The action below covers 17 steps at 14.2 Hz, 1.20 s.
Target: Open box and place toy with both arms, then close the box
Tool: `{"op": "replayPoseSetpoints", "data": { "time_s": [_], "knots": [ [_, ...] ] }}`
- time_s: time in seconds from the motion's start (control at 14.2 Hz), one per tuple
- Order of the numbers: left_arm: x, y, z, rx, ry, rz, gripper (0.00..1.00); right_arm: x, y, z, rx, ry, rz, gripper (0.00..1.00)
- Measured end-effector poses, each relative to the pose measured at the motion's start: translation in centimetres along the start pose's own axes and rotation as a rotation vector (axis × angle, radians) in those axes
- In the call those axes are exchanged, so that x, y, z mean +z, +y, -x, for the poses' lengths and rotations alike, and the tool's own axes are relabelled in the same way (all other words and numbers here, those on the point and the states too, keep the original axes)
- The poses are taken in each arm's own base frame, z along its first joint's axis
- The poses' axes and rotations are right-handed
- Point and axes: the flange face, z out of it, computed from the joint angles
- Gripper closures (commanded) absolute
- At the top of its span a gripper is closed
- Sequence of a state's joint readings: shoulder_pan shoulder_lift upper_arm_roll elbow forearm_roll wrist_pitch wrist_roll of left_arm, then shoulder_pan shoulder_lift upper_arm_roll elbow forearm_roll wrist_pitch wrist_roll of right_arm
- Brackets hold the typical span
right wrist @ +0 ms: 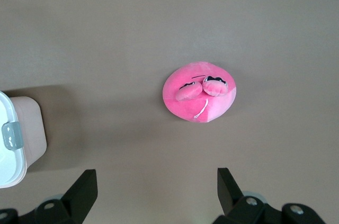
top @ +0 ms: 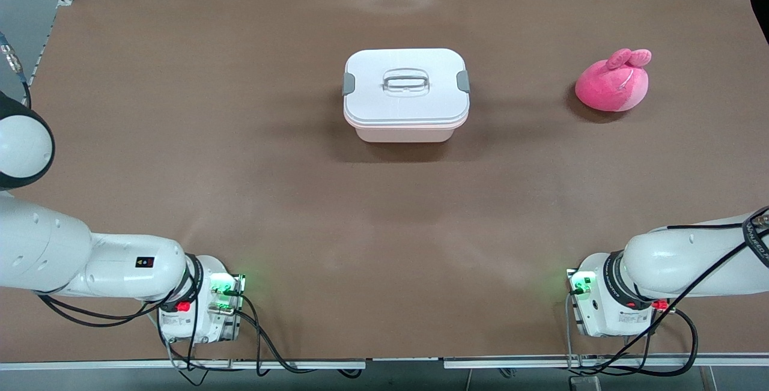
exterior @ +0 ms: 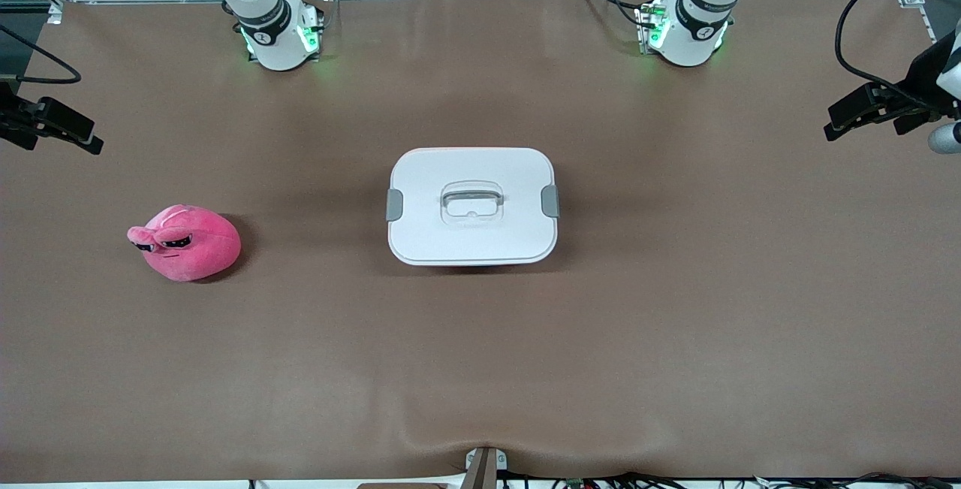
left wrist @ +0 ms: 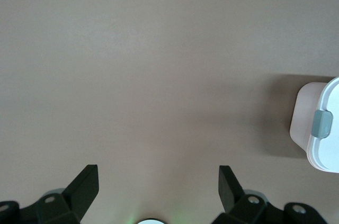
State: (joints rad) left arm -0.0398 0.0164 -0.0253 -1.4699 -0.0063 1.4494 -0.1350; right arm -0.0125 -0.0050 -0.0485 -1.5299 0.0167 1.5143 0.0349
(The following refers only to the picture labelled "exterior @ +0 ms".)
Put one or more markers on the white box lid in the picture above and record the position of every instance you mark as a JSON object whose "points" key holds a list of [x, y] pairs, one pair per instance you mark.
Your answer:
{"points": [[428, 233]]}

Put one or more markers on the pink plush toy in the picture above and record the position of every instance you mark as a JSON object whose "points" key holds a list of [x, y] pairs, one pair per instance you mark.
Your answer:
{"points": [[203, 249]]}

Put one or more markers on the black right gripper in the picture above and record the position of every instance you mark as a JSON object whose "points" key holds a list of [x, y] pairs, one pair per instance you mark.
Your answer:
{"points": [[9, 115]]}

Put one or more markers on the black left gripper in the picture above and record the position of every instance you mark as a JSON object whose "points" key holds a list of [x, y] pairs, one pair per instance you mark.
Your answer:
{"points": [[923, 77]]}

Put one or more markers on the brown table mat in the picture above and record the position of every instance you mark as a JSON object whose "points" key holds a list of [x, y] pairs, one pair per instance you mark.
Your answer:
{"points": [[480, 369]]}

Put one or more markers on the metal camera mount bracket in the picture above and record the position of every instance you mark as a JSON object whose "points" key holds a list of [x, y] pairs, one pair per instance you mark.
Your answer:
{"points": [[484, 470]]}

